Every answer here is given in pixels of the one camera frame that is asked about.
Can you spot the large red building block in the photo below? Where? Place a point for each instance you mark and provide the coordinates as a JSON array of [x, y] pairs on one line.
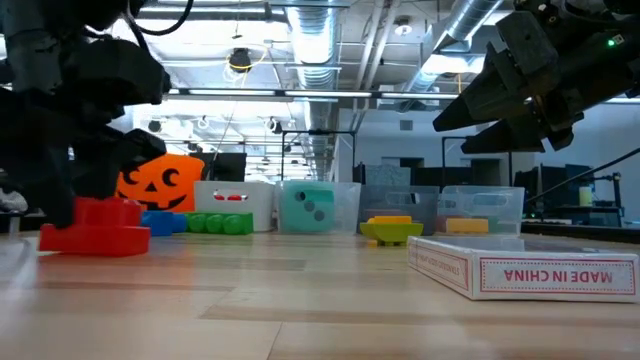
[[95, 240]]

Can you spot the lime green block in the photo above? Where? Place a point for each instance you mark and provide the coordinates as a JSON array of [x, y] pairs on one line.
[[392, 232]]

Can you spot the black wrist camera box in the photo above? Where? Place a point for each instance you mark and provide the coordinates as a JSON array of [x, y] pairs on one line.
[[610, 55], [115, 75]]

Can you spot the silver ceiling duct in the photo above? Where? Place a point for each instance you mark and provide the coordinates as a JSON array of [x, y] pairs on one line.
[[470, 15], [312, 30]]

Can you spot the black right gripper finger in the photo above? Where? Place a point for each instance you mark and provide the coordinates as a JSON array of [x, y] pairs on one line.
[[515, 135], [510, 75]]

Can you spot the pale yellow cylinder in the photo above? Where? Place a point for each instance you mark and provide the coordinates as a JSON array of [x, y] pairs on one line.
[[586, 196]]

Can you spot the long green building block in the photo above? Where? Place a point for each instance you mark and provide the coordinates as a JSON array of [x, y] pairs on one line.
[[220, 223]]

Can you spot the black ceiling device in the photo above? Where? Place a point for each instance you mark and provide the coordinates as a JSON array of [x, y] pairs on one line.
[[240, 60]]

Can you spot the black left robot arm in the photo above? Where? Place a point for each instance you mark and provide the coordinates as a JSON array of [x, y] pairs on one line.
[[35, 60]]

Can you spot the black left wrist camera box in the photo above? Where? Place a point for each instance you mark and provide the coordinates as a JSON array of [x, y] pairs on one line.
[[115, 75]]

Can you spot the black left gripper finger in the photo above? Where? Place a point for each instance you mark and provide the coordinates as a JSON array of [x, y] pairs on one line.
[[45, 185], [105, 160]]

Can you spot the clear plastic bin middle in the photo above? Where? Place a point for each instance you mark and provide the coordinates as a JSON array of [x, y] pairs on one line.
[[400, 200]]

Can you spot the clear plastic bin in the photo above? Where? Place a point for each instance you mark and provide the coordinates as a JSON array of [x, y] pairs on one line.
[[400, 200], [480, 200], [350, 210]]

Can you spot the person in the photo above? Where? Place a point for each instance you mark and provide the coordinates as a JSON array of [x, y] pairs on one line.
[[12, 202]]

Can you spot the black monitors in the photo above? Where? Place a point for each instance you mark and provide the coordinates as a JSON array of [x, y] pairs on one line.
[[545, 187]]

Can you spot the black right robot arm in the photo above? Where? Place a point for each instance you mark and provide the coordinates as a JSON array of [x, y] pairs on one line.
[[625, 7]]

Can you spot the white red playing card box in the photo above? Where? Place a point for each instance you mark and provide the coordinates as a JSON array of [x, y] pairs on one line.
[[550, 275]]

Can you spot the yellow building block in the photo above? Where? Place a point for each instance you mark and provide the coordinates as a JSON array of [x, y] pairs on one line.
[[390, 219], [467, 226]]

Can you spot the white plastic bin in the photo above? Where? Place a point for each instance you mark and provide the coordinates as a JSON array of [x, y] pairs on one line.
[[235, 215]]

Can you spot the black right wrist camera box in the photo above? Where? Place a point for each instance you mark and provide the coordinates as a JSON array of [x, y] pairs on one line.
[[610, 55]]

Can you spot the blue building block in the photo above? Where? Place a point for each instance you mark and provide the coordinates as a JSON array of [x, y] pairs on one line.
[[160, 223]]

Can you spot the black table frame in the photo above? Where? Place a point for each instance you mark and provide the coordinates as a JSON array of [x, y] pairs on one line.
[[580, 233]]

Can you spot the orange pumpkin face bucket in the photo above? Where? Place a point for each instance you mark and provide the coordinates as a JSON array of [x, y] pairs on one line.
[[165, 182]]

